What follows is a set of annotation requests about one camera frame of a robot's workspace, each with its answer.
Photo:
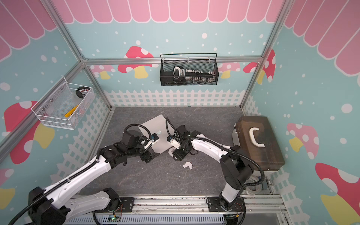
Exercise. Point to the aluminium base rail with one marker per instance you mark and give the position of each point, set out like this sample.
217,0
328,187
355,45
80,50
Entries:
190,210

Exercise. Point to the clear tape roll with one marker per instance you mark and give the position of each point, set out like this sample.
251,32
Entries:
254,190

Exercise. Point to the black tape roll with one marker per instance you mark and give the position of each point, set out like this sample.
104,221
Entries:
81,92

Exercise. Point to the silver laptop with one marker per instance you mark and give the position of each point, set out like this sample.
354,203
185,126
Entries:
158,125

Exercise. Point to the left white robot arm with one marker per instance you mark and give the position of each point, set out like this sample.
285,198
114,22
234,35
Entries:
55,204

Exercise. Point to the socket bit set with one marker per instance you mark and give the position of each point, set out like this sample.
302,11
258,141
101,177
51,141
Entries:
193,77

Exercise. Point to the yellow tool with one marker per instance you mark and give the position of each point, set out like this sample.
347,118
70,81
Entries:
69,113

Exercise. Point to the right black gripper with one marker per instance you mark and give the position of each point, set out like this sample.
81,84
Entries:
177,156

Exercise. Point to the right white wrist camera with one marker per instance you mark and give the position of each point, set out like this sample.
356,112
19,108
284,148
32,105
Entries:
174,143

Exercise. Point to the black wire mesh basket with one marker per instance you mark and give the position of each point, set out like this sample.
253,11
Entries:
195,61

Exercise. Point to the white wire mesh basket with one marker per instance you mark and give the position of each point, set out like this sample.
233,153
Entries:
52,107

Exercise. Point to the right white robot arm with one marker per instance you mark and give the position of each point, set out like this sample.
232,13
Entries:
239,170

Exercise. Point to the brown lidded storage box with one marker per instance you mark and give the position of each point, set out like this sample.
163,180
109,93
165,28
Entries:
255,136

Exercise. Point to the white wireless mouse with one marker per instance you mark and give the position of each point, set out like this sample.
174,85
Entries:
170,151

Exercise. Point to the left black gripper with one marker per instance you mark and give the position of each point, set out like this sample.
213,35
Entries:
144,157

